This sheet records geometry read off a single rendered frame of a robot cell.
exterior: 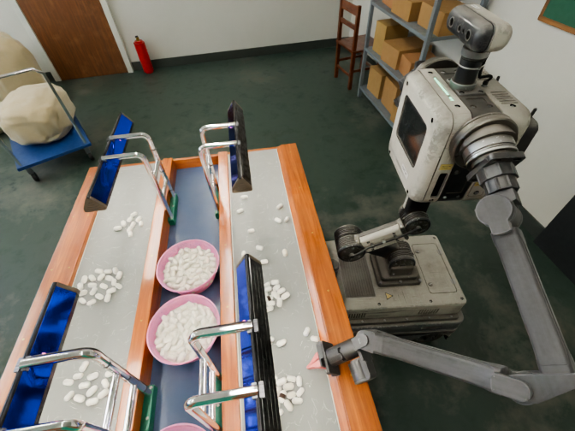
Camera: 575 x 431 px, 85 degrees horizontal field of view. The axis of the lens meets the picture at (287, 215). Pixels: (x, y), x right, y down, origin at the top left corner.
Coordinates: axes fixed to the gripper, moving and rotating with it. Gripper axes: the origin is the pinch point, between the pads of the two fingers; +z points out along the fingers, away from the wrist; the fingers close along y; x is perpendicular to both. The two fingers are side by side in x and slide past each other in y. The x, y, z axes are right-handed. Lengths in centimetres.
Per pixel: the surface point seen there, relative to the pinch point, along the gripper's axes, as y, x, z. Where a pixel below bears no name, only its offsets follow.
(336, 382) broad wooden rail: 6.0, 5.5, -5.6
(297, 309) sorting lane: -22.1, 2.0, 1.6
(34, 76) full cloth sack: -381, -124, 216
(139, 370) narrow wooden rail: -9, -36, 45
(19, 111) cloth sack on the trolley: -251, -111, 168
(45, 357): -3, -68, 28
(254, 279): -16.8, -34.1, -10.2
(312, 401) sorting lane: 9.6, 1.6, 2.5
